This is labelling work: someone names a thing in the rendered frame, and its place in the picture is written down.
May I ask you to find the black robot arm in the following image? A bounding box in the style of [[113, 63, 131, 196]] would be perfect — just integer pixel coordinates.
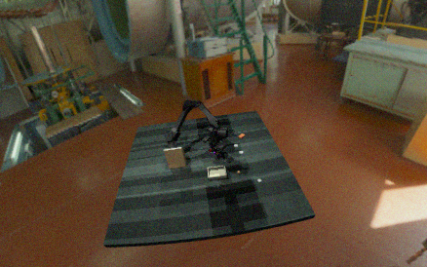
[[166, 99, 228, 149]]

